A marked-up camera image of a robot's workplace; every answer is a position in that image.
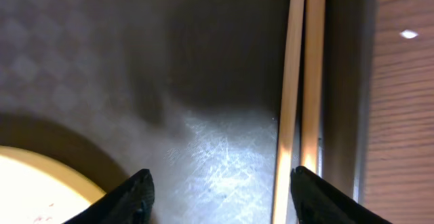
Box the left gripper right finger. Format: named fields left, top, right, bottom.
left=290, top=166, right=391, bottom=224

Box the dark brown serving tray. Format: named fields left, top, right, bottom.
left=0, top=0, right=378, bottom=224

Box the wooden chopstick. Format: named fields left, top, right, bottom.
left=300, top=0, right=326, bottom=172
left=272, top=0, right=304, bottom=224

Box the yellow plate with scraps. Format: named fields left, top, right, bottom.
left=1, top=146, right=105, bottom=224

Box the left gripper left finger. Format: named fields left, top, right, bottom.
left=64, top=169, right=155, bottom=224

